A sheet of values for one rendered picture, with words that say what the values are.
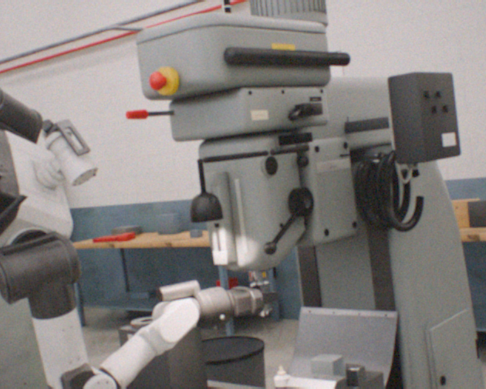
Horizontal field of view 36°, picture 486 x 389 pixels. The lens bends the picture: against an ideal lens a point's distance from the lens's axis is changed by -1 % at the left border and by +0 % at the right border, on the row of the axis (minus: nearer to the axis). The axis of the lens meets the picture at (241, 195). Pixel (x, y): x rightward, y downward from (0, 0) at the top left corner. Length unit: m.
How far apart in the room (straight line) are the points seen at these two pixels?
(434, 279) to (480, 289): 4.03
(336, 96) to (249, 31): 0.38
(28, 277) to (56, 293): 0.07
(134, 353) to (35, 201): 0.39
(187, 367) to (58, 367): 0.55
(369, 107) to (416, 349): 0.66
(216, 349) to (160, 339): 2.48
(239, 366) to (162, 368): 1.72
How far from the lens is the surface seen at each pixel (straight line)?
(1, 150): 1.65
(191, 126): 1.76
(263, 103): 1.71
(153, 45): 1.71
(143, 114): 1.73
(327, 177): 1.89
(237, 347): 4.13
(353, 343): 2.14
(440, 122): 1.88
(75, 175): 1.60
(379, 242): 2.07
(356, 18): 6.58
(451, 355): 2.27
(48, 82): 9.52
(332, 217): 1.89
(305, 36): 1.87
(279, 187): 1.77
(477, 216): 5.57
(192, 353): 2.05
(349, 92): 2.03
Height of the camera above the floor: 1.58
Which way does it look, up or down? 3 degrees down
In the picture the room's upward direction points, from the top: 7 degrees counter-clockwise
